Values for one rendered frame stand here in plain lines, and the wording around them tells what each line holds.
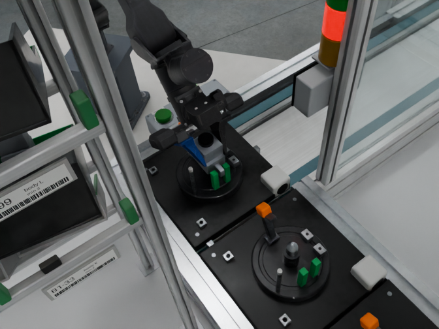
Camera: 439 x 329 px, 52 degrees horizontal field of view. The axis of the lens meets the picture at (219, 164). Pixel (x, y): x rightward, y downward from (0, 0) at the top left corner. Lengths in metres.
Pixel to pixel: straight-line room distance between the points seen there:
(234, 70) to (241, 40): 1.51
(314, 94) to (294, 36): 2.13
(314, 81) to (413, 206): 0.46
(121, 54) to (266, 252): 0.59
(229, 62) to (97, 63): 1.03
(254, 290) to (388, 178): 0.46
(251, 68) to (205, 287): 0.71
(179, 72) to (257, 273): 0.37
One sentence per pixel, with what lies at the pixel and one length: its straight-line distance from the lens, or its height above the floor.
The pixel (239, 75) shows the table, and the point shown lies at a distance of 1.32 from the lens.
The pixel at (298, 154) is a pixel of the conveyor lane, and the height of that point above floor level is 0.92.
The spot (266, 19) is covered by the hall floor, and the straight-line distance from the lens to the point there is 3.01.
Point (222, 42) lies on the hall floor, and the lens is 2.84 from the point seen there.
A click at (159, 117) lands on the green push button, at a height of 0.97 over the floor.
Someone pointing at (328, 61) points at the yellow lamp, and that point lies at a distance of 0.74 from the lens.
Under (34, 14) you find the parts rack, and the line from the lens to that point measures 0.52.
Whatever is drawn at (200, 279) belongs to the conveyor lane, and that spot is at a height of 0.95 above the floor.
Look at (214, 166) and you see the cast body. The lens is 0.88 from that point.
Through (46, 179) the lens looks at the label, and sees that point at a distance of 0.40.
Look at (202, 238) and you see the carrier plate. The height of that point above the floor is 0.97.
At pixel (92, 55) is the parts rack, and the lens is 0.36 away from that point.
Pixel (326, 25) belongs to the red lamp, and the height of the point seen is 1.33.
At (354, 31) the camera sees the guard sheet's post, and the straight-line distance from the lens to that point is 0.69.
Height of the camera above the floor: 1.74
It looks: 53 degrees down
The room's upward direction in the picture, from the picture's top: 6 degrees counter-clockwise
